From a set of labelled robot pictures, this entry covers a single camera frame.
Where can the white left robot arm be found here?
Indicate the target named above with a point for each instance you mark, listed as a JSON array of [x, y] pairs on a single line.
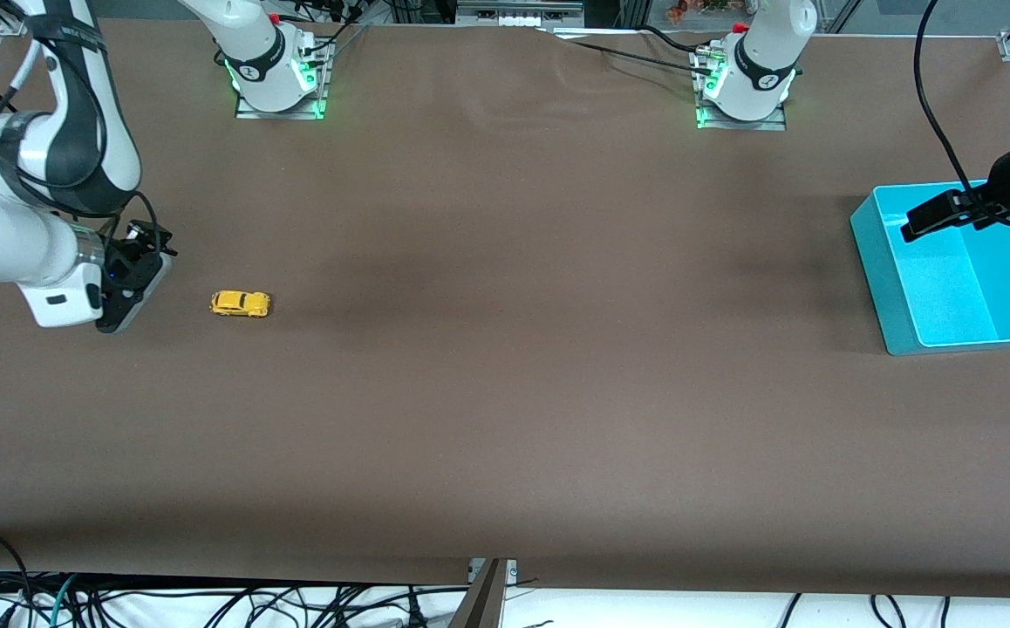
[[762, 52]]

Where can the yellow beetle toy car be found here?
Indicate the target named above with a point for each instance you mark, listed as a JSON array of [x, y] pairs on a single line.
[[239, 303]]

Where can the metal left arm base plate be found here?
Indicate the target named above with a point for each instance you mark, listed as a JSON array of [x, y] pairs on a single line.
[[771, 125]]

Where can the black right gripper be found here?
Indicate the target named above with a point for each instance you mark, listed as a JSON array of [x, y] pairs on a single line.
[[124, 262]]

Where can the orange background clutter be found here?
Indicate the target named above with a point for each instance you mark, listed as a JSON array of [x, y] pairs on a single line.
[[679, 10]]

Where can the grey power strip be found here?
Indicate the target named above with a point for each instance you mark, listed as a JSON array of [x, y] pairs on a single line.
[[518, 13]]

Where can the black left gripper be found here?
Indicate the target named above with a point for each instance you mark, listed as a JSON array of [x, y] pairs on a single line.
[[1008, 180]]

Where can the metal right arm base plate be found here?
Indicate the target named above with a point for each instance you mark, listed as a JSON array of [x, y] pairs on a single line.
[[248, 112]]

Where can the brown table cover mat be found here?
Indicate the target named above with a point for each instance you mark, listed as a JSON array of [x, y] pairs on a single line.
[[505, 349]]

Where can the turquoise plastic bin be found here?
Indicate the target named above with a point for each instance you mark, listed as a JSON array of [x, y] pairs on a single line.
[[958, 288]]

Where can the aluminium table leg profile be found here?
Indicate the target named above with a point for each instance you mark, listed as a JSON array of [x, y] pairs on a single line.
[[481, 606]]

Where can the small metal table bracket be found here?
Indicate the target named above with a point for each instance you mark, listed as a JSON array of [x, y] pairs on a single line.
[[512, 571]]

